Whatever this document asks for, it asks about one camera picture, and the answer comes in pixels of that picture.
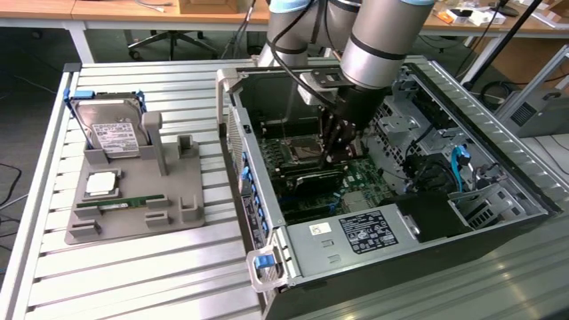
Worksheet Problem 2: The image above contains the open black PC case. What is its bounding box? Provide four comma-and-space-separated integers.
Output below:
214, 61, 562, 320

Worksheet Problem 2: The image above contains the grey power supply unit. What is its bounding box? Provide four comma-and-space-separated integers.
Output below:
283, 203, 420, 279

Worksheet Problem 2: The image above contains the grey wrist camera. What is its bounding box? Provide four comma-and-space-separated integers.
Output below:
298, 68, 346, 105

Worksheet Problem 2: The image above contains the CPU socket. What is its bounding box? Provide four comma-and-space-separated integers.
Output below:
283, 135, 325, 164

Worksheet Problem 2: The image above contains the black office chair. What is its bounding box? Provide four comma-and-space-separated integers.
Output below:
126, 29, 218, 61

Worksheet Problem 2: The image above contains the graphics card with metal bracket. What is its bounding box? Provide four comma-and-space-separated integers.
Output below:
269, 159, 347, 198

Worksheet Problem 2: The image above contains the silver chipset heatsink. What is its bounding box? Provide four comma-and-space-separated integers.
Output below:
340, 191, 370, 213

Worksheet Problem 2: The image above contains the silver CPU chip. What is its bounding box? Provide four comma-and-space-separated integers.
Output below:
83, 172, 119, 197

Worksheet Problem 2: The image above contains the black wire bundle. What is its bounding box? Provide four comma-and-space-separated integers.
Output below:
399, 126, 450, 196

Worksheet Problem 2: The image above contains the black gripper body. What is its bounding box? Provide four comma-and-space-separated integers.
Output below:
330, 83, 392, 134

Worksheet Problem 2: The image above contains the perforated metal disk bay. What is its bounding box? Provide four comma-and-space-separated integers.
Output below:
446, 183, 530, 231

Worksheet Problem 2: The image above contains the small white box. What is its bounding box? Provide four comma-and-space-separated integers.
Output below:
471, 12, 506, 27

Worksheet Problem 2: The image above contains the grey plastic parts rack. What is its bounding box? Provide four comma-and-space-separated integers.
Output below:
63, 111, 206, 246

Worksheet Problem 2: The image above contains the brown cardboard box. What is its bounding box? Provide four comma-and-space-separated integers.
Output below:
178, 0, 257, 15

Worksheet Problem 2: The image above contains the white cable on desk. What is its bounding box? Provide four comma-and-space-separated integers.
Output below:
131, 0, 173, 13

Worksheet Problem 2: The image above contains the black tripod pole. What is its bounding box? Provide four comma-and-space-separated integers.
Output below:
460, 0, 546, 91

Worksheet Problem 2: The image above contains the black round stand base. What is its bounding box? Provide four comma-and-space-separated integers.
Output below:
487, 0, 519, 18

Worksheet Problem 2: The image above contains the grey computer tower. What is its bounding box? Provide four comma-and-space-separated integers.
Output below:
495, 45, 569, 139

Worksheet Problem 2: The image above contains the hard disk in blue caddy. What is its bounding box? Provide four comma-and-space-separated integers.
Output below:
62, 89, 150, 160

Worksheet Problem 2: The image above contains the wooden desk with white frame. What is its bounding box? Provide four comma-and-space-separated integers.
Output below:
416, 0, 569, 84
0, 0, 271, 64

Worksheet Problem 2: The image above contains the green RAM stick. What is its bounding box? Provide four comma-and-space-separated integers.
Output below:
78, 196, 165, 211

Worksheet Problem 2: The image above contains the silver metal disk bay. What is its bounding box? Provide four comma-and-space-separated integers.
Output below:
370, 95, 450, 157

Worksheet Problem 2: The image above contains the black and white desk device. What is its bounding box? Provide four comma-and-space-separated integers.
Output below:
444, 9, 474, 25

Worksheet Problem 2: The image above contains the green motherboard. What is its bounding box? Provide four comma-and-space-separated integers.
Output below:
254, 118, 400, 226

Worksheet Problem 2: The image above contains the blue flat wire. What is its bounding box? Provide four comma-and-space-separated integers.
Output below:
450, 145, 471, 194

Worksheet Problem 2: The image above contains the black camera cable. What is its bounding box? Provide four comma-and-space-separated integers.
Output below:
267, 0, 333, 107

